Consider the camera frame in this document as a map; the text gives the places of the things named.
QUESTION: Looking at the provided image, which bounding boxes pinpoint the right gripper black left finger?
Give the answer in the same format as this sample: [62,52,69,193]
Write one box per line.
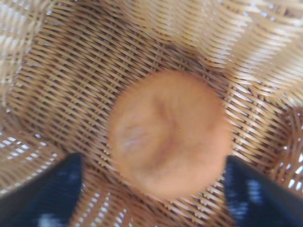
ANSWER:
[0,152,84,227]

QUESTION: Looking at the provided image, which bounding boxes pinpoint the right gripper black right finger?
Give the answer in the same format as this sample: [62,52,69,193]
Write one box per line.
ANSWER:
[222,155,303,227]

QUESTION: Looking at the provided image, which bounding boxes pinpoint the orange with knobbly stem end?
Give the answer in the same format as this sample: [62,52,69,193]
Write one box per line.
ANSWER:
[107,70,232,201]

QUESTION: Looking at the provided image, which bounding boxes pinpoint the brown woven wicker basket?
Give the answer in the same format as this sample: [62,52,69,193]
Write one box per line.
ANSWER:
[0,0,303,227]

